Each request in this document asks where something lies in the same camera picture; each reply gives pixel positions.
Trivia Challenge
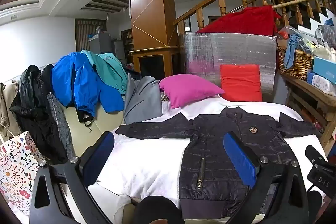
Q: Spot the black puffer jacket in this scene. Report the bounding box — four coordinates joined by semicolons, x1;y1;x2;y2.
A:
10;64;68;164

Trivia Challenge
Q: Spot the silver foil insulation panel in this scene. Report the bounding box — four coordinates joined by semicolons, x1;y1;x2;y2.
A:
179;32;277;102

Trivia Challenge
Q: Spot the black quilted jacket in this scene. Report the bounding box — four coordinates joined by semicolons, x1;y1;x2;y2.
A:
116;107;321;219

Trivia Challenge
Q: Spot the light blue box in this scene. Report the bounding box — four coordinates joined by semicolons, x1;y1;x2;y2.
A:
313;56;336;84

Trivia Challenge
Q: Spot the beige sofa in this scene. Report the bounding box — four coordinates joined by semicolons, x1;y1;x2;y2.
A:
61;103;123;159

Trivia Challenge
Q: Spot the red cushion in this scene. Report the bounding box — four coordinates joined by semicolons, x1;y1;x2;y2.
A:
220;64;263;102

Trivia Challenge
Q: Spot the red blanket on railing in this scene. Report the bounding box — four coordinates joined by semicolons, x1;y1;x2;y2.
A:
197;5;281;36

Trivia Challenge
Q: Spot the teal shirt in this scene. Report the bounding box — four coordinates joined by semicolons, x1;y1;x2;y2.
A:
81;50;127;96

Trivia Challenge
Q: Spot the magenta pillow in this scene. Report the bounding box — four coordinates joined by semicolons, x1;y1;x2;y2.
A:
159;74;225;109

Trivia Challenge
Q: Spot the white patterned box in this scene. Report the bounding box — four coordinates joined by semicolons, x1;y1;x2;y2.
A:
307;72;336;97

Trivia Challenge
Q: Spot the grey coat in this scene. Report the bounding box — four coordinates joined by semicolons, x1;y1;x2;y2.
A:
123;73;162;124

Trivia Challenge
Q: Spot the patterned paper gift bag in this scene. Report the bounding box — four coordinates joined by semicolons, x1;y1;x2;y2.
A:
1;131;44;217

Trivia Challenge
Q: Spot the wooden side table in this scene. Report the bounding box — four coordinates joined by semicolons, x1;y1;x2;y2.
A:
280;73;335;155

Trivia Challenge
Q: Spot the blue jacket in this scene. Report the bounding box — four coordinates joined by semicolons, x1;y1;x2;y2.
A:
51;52;124;127

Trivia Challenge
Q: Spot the wooden pillar cabinet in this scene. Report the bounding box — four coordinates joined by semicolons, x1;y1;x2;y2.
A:
129;0;178;80

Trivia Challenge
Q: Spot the wicker basket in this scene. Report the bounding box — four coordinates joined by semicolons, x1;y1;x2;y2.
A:
277;47;314;81

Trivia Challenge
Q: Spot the light blue cloth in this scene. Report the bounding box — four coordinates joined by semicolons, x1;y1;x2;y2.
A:
284;34;311;69

